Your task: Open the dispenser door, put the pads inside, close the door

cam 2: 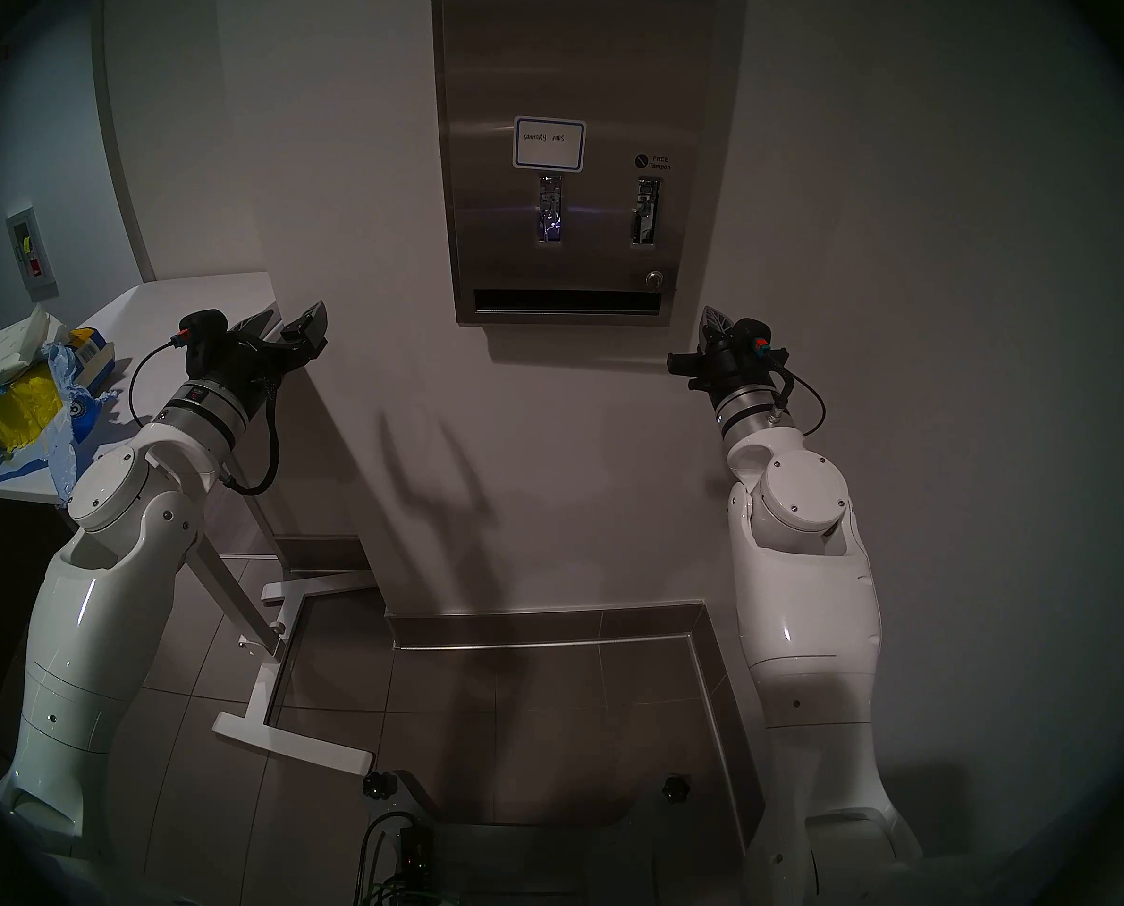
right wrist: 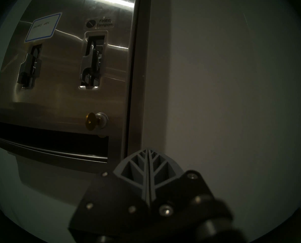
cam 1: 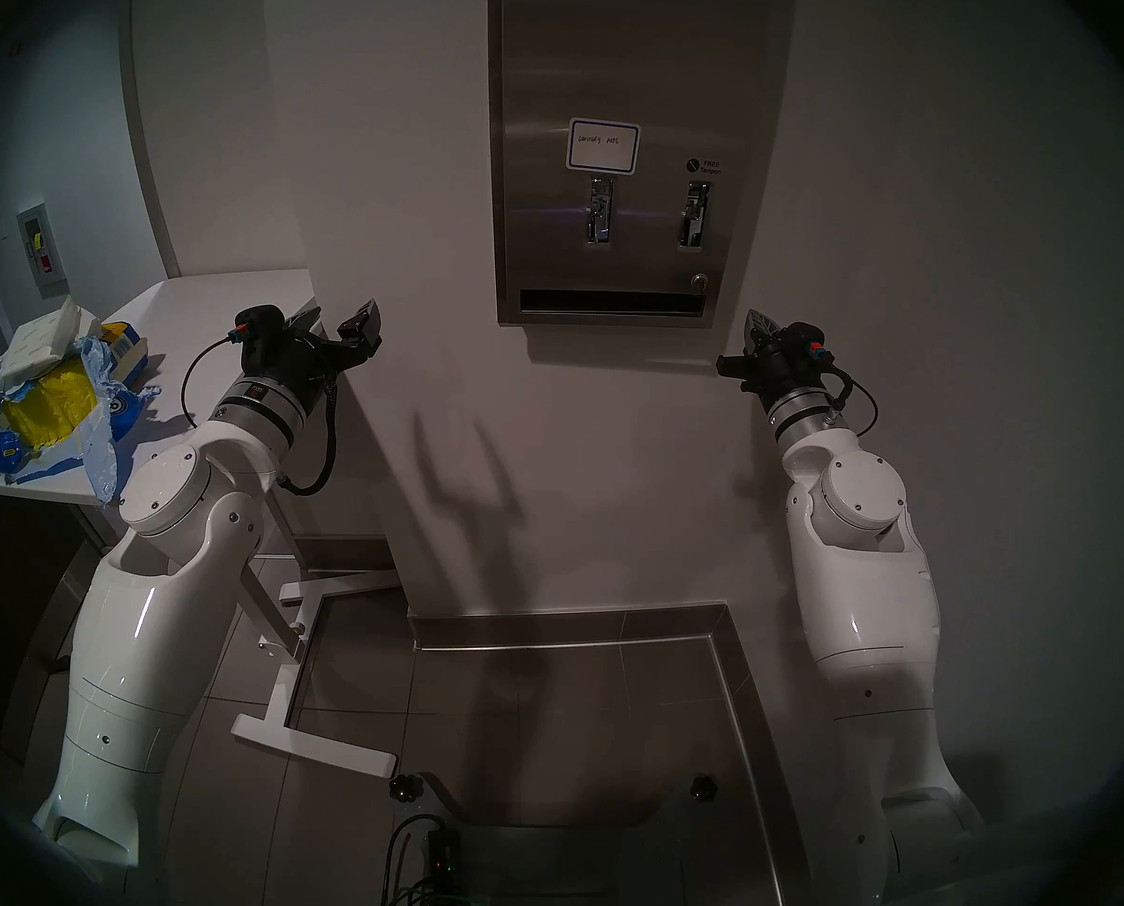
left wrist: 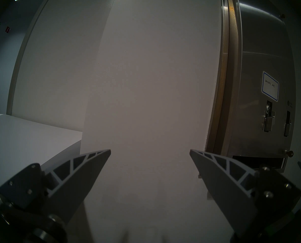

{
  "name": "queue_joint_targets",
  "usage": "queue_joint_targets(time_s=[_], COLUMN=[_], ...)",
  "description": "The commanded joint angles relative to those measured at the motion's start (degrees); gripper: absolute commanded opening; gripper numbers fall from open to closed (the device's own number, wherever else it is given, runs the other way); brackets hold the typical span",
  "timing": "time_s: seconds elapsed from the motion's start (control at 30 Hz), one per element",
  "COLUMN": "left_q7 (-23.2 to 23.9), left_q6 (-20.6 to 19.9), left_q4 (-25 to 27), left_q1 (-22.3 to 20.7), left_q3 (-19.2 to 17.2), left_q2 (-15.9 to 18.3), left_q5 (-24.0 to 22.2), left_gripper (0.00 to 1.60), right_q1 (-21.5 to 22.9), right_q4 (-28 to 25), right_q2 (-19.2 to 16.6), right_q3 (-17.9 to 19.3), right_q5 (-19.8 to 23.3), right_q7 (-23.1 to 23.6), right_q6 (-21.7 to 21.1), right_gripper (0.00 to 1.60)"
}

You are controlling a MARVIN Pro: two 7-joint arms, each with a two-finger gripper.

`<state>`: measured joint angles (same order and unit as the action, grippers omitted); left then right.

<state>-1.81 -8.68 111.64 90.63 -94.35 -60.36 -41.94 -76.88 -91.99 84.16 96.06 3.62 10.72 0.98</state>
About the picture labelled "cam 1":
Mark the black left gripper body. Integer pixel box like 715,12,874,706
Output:
255,328,355,405

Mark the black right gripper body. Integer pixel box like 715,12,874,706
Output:
743,340,825,407

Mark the grey robot base platform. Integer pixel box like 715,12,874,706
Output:
401,772,770,906

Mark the chrome dispenser push lever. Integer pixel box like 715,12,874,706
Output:
680,181,712,251
585,177,617,246

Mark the stainless steel dispenser cabinet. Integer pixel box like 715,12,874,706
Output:
486,0,799,327

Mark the small yellow blue carton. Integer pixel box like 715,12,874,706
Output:
99,321,150,386

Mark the torn blue plastic pad package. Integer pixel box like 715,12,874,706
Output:
0,338,161,507

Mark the white label with blue border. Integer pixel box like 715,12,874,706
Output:
566,117,640,174

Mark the yellow wrapped pad pack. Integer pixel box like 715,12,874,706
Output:
0,361,95,452

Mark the white sanitary pad stack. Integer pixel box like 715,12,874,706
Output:
3,295,100,386

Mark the white overbed table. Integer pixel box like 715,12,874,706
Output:
0,269,400,780

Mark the black electronics box red light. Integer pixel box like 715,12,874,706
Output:
428,827,464,900

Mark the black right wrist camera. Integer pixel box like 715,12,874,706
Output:
784,321,835,372

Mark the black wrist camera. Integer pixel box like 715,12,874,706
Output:
225,305,284,372
784,321,835,372

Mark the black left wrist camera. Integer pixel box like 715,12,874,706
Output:
225,305,284,372

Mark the left arm thick braided cable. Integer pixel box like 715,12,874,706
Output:
279,371,339,496

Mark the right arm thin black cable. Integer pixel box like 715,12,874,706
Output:
826,366,879,438

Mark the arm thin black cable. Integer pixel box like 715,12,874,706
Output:
826,366,879,438
181,333,242,428

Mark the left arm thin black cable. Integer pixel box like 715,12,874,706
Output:
181,333,242,428

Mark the green cable bundle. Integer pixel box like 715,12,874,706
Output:
382,874,459,906

